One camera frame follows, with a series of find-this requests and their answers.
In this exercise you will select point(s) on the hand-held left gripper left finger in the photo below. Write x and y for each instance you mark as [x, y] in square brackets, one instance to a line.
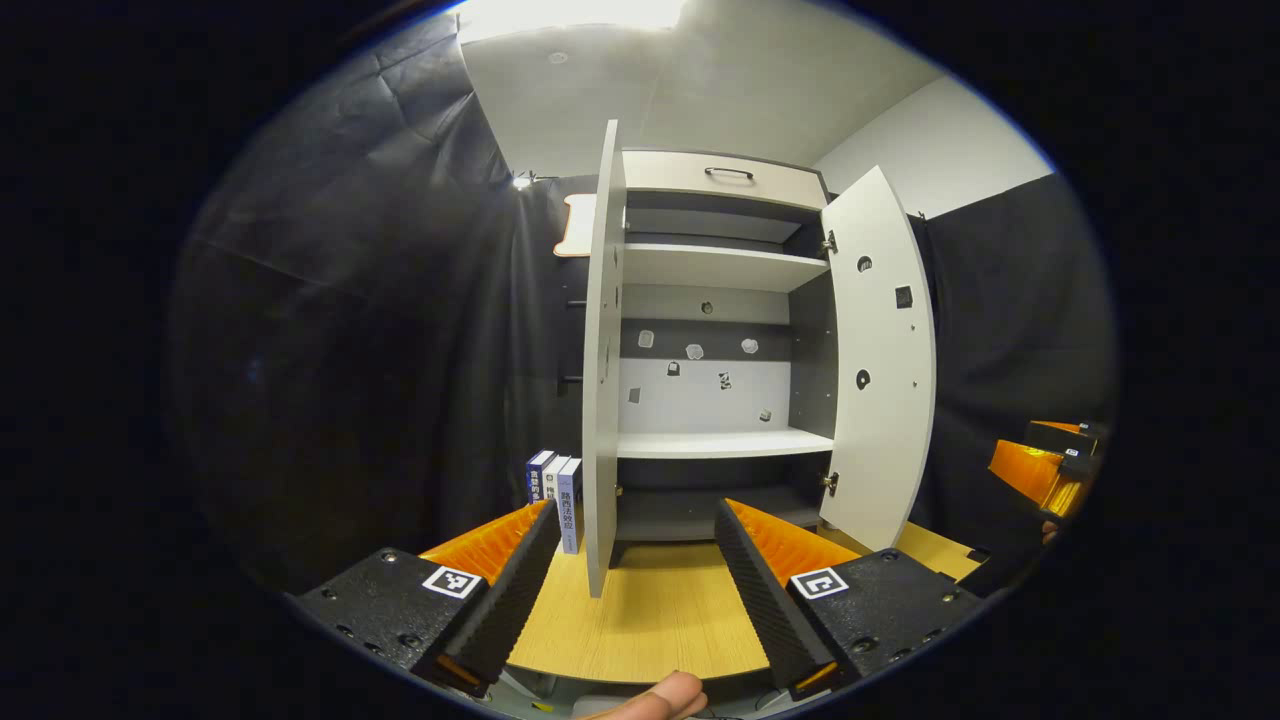
[515, 600]

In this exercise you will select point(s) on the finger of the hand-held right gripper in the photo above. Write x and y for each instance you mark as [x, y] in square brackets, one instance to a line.
[1065, 438]
[1030, 470]

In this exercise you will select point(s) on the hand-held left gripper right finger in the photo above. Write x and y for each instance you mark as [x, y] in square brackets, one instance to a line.
[765, 600]

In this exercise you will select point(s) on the door of shoe cabinet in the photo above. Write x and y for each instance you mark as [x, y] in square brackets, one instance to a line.
[603, 400]
[880, 400]

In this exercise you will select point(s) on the grey double-door shoe cabinet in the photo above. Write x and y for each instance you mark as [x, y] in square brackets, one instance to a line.
[700, 400]

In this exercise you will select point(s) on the white cabinet shelf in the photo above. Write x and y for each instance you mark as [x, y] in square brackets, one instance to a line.
[720, 268]
[720, 443]

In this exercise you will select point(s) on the blue book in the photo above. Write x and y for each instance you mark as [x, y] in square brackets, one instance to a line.
[536, 478]

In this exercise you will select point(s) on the white book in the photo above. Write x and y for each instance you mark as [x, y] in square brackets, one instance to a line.
[553, 478]

